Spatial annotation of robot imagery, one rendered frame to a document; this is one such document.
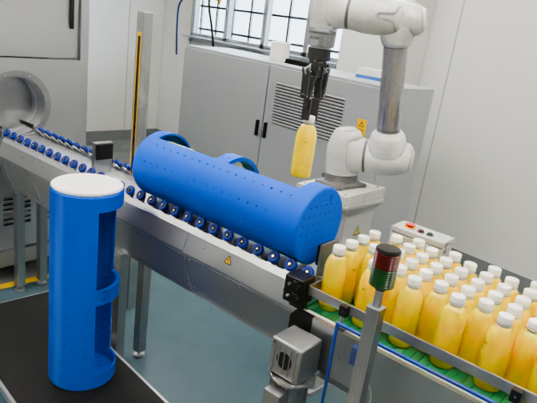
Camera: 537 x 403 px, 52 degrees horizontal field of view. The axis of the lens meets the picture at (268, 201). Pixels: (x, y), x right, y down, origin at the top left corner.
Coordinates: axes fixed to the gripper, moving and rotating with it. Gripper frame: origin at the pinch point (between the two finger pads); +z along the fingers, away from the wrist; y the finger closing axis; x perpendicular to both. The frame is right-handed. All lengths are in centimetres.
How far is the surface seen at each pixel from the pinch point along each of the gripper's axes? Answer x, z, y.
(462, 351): 72, 52, 13
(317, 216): 11.8, 34.1, 2.8
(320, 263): 17, 49, 5
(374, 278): 54, 29, 39
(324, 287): 28, 50, 17
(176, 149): -55, 27, 9
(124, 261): -86, 89, 7
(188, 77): -257, 30, -179
